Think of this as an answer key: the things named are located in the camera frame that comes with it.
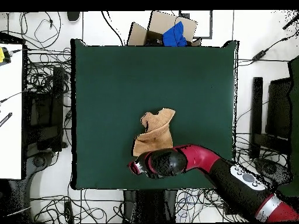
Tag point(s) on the tan terry towel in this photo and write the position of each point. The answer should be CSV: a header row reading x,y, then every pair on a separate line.
x,y
156,137

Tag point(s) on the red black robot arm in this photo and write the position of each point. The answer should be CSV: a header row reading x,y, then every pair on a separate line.
x,y
233,182

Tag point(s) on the black flat strip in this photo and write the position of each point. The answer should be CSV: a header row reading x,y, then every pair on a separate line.
x,y
5,119

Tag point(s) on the dark green table cloth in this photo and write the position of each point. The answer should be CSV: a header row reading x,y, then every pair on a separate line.
x,y
116,81

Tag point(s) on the grey round stand base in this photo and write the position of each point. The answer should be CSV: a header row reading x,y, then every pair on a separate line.
x,y
39,161

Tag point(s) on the black equipment stand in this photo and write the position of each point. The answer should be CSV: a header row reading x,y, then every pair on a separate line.
x,y
58,93
257,105

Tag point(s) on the white desk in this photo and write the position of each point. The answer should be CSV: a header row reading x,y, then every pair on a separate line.
x,y
10,140

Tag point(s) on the blue cloth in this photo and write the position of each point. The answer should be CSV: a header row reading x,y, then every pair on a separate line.
x,y
174,36

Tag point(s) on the open cardboard box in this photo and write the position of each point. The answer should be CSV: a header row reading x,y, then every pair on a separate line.
x,y
163,22

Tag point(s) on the black computer mouse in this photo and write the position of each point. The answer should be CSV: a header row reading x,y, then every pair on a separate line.
x,y
73,15

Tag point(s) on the black power adapter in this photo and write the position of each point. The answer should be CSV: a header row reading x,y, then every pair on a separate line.
x,y
259,55

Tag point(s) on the yellow black device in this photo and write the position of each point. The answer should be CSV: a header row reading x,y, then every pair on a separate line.
x,y
1,54

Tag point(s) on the grey rectangular frame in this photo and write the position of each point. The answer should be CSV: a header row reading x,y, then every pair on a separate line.
x,y
211,23

